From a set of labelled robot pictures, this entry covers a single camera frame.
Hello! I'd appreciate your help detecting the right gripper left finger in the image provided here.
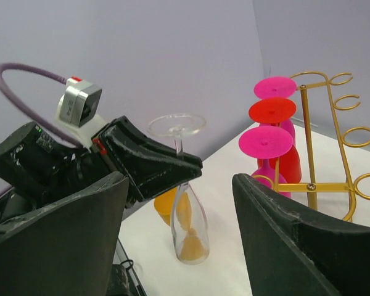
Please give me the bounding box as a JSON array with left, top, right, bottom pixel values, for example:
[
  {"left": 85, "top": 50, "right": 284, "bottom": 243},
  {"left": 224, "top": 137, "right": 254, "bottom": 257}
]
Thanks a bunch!
[{"left": 0, "top": 172, "right": 129, "bottom": 295}]

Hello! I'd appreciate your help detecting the pink plastic wine glass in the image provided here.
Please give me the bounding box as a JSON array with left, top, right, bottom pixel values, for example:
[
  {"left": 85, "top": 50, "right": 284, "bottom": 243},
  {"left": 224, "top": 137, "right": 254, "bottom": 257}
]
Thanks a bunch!
[
  {"left": 238, "top": 126, "right": 293, "bottom": 189},
  {"left": 253, "top": 76, "right": 297, "bottom": 145}
]

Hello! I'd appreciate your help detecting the gold wire wine glass rack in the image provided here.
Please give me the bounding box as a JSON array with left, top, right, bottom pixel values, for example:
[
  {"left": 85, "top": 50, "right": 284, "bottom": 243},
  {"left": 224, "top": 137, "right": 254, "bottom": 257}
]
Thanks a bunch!
[{"left": 252, "top": 71, "right": 370, "bottom": 223}]

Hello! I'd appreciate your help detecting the clear wine glass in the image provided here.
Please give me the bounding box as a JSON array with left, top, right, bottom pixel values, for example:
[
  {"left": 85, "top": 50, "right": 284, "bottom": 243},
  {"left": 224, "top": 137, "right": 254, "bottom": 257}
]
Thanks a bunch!
[{"left": 148, "top": 113, "right": 210, "bottom": 265}]

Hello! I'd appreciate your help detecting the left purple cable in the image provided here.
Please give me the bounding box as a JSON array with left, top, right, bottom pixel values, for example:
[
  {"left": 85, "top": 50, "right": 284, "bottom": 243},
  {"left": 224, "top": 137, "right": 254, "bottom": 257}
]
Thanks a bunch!
[{"left": 0, "top": 62, "right": 81, "bottom": 204}]

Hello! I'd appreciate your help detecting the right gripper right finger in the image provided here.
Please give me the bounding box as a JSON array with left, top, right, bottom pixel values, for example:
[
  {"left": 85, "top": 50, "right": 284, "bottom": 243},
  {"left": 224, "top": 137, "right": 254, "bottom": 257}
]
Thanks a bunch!
[{"left": 232, "top": 173, "right": 370, "bottom": 295}]

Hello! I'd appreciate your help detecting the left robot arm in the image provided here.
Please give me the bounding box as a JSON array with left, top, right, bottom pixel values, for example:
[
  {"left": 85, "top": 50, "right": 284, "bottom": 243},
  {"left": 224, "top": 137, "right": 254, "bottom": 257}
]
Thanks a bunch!
[{"left": 0, "top": 117, "right": 202, "bottom": 295}]

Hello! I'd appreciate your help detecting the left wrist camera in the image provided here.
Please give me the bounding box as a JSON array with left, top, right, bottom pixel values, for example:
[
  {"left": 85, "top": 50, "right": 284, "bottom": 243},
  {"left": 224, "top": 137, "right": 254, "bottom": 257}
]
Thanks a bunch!
[{"left": 55, "top": 76, "right": 107, "bottom": 148}]

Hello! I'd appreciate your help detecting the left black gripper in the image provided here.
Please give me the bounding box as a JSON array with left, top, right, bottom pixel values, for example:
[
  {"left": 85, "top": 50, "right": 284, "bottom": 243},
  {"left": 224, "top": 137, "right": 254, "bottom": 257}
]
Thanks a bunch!
[{"left": 91, "top": 117, "right": 202, "bottom": 204}]

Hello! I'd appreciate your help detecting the red plastic wine glass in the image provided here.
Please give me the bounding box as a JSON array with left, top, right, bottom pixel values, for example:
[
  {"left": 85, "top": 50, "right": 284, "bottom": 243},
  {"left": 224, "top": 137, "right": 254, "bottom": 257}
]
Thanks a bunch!
[{"left": 249, "top": 97, "right": 302, "bottom": 184}]

